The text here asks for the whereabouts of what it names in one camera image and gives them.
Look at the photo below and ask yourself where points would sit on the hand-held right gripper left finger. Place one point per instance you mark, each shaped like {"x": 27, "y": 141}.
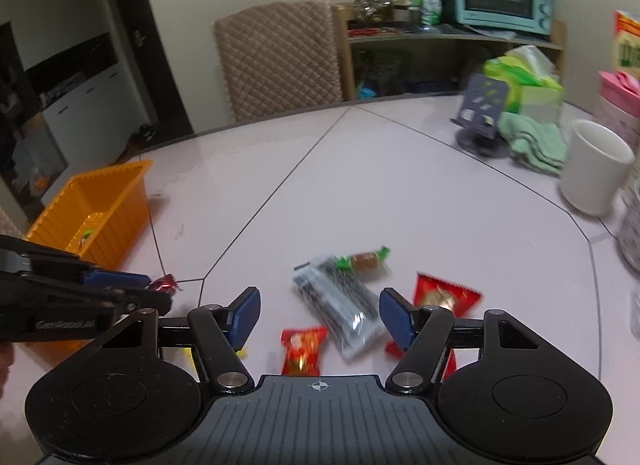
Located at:
{"x": 247, "y": 315}

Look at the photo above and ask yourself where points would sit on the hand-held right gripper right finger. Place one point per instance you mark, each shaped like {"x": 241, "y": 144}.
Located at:
{"x": 395, "y": 317}

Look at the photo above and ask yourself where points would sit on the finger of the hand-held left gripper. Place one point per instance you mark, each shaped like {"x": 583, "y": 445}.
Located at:
{"x": 145, "y": 302}
{"x": 120, "y": 281}

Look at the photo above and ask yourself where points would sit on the dark red candy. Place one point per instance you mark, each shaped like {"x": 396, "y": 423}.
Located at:
{"x": 165, "y": 285}

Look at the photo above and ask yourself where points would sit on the yellow candy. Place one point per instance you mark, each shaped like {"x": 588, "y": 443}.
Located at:
{"x": 242, "y": 353}

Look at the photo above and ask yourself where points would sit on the red packet with gold centre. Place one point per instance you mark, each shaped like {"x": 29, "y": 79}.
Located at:
{"x": 445, "y": 295}

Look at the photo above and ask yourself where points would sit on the clear black snack packet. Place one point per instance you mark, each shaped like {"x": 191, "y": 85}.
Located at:
{"x": 340, "y": 305}

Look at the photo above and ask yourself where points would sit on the green brown candy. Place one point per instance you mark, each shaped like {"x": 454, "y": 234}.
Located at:
{"x": 365, "y": 261}

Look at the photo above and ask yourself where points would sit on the red cartoon snack packet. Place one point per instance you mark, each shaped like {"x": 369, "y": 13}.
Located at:
{"x": 302, "y": 350}

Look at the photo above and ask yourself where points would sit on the orange plastic tray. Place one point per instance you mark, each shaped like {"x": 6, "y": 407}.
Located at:
{"x": 100, "y": 210}

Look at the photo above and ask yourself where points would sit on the beige quilted chair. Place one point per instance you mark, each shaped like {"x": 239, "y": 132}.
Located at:
{"x": 277, "y": 60}
{"x": 7, "y": 225}

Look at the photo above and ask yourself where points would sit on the dark shoes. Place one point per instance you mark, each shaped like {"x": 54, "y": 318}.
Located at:
{"x": 144, "y": 135}

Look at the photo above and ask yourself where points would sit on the white cabinet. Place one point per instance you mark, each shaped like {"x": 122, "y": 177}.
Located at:
{"x": 85, "y": 105}

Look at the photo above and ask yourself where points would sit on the light green cloth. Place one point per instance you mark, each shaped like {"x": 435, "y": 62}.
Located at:
{"x": 535, "y": 142}

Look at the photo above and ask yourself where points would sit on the grey phone stand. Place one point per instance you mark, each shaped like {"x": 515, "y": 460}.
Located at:
{"x": 480, "y": 100}

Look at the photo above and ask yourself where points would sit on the dark wooden door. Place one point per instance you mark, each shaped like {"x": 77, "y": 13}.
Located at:
{"x": 150, "y": 45}

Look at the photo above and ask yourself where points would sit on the plain white cup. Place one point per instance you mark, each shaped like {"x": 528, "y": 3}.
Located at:
{"x": 590, "y": 175}

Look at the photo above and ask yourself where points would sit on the printed white mug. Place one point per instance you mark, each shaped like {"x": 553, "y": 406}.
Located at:
{"x": 632, "y": 230}

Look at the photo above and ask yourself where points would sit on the wooden shelf unit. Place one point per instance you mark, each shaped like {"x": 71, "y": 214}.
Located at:
{"x": 345, "y": 60}

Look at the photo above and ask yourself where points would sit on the green tissue pack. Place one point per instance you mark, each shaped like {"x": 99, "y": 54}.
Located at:
{"x": 535, "y": 95}

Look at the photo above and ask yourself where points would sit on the red scissors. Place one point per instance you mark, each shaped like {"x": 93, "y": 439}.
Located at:
{"x": 367, "y": 31}

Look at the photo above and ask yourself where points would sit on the pink tumbler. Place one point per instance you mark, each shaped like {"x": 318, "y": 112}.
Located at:
{"x": 620, "y": 105}

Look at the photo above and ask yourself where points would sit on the yellow green snack box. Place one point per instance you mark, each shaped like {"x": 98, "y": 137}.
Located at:
{"x": 627, "y": 45}

